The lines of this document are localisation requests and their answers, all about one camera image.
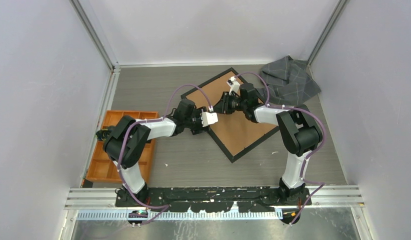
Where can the grey checked cloth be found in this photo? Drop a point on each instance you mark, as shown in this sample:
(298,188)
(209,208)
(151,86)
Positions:
(288,82)

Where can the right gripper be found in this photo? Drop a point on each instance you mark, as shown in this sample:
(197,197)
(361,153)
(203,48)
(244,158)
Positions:
(222,107)

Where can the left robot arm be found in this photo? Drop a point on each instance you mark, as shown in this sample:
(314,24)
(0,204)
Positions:
(127,140)

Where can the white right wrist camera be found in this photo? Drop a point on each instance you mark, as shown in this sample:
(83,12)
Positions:
(234,85)

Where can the orange wooden divided tray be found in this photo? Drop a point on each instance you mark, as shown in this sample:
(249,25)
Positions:
(101,168)

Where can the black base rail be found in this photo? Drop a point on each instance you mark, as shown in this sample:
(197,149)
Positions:
(250,199)

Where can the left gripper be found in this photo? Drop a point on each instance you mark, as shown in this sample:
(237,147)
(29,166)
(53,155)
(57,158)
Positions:
(200,129)

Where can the black picture frame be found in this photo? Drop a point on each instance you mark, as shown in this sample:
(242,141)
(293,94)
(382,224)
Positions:
(233,133)

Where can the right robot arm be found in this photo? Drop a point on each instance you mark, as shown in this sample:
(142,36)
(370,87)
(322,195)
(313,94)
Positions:
(299,131)

